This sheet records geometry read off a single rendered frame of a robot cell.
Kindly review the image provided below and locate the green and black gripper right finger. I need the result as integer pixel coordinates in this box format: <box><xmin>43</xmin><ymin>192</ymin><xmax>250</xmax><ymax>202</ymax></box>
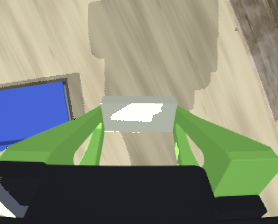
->
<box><xmin>173</xmin><ymin>105</ymin><xmax>278</xmax><ymax>197</ymax></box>

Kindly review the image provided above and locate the blue flat rectangular pad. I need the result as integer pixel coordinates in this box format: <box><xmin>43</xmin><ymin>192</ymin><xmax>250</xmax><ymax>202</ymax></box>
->
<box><xmin>0</xmin><ymin>82</ymin><xmax>72</xmax><ymax>152</ymax></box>

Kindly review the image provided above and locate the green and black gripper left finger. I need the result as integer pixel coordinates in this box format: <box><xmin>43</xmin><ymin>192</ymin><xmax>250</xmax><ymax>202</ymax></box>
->
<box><xmin>0</xmin><ymin>105</ymin><xmax>105</xmax><ymax>165</ymax></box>

